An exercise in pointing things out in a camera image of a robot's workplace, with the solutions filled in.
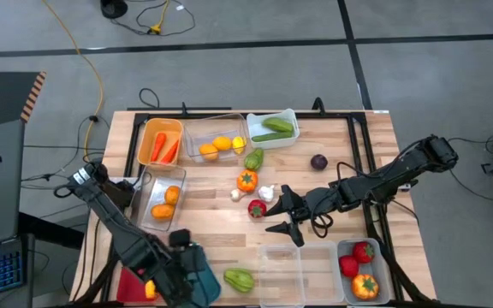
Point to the white garlic bulb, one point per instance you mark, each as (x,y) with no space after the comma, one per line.
(266,193)
(235,195)

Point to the light green cucumber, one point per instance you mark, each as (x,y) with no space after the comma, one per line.
(277,124)

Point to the black round floor object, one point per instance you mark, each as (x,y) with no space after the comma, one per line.
(114,7)

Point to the black metal table frame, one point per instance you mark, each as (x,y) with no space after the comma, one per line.
(229,115)

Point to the long yellow vegetable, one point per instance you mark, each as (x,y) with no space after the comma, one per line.
(151,290)

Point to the dark purple round fruit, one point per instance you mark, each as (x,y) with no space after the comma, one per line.
(318,161)

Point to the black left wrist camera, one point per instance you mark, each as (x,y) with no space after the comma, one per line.
(180,238)

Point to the red plastic basket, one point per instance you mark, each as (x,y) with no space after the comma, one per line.
(131,286)

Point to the green chayote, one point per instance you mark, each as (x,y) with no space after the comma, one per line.
(239,280)

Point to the round orange fruit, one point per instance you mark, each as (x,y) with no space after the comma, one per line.
(172,195)

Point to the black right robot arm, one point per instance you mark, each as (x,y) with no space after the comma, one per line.
(400,171)

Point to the orange persimmon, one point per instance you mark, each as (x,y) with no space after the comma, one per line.
(162,211)

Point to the orange bell pepper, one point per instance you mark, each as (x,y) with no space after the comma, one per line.
(247,180)

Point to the orange plastic basket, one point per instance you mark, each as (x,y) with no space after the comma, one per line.
(150,128)

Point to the teal plastic basket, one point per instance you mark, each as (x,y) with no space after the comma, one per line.
(210,282)

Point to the grey translucent plastic bin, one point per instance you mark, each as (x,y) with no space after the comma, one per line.
(379,269)

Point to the yellow-orange citrus fruit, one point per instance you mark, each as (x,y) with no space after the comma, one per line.
(208,152)

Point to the dark green cucumber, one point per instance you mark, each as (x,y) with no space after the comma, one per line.
(272,136)

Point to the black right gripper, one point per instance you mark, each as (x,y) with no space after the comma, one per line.
(315,204)

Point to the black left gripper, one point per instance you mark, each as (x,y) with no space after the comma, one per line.
(182,274)

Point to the red fruit with green stem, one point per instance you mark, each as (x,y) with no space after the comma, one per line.
(257,208)
(363,252)

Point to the black hazard-striped mat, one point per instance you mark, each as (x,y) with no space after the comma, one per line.
(2,98)

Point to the white plastic basket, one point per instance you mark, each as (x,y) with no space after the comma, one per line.
(257,128)

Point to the orange carrot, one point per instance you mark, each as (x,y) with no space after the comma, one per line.
(170,152)
(158,146)

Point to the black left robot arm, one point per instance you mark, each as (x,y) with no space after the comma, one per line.
(114,218)

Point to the clear plastic bin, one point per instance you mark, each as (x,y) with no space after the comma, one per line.
(212,126)
(321,274)
(280,274)
(152,201)

